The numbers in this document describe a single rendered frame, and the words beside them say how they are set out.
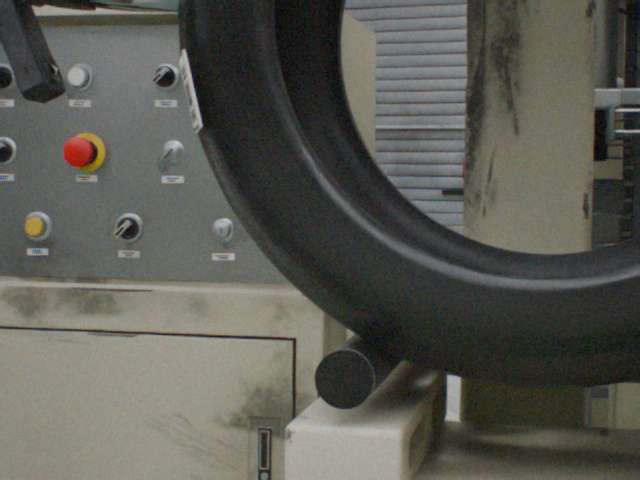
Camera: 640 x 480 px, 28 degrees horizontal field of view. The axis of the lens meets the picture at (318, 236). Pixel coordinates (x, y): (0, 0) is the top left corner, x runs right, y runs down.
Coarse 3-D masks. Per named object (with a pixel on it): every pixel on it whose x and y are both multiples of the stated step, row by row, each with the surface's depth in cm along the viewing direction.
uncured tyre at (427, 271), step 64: (192, 0) 98; (256, 0) 95; (320, 0) 122; (192, 64) 99; (256, 64) 95; (320, 64) 122; (256, 128) 96; (320, 128) 122; (256, 192) 97; (320, 192) 95; (384, 192) 122; (320, 256) 95; (384, 256) 94; (448, 256) 121; (512, 256) 120; (576, 256) 119; (384, 320) 96; (448, 320) 94; (512, 320) 93; (576, 320) 92; (512, 384) 98; (576, 384) 96
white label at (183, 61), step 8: (184, 56) 96; (184, 64) 97; (184, 72) 98; (184, 80) 99; (192, 80) 96; (184, 88) 100; (192, 88) 96; (192, 96) 96; (192, 104) 97; (192, 112) 98; (192, 120) 100; (200, 120) 96; (200, 128) 97
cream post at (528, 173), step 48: (480, 0) 129; (528, 0) 128; (576, 0) 127; (480, 48) 129; (528, 48) 128; (576, 48) 127; (480, 96) 129; (528, 96) 128; (576, 96) 127; (480, 144) 129; (528, 144) 128; (576, 144) 127; (480, 192) 130; (528, 192) 129; (576, 192) 128; (480, 240) 130; (528, 240) 129; (576, 240) 128; (480, 384) 131
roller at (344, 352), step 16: (352, 336) 105; (336, 352) 96; (352, 352) 95; (368, 352) 98; (384, 352) 103; (320, 368) 96; (336, 368) 95; (352, 368) 95; (368, 368) 95; (384, 368) 101; (320, 384) 96; (336, 384) 96; (352, 384) 95; (368, 384) 95; (336, 400) 96; (352, 400) 95
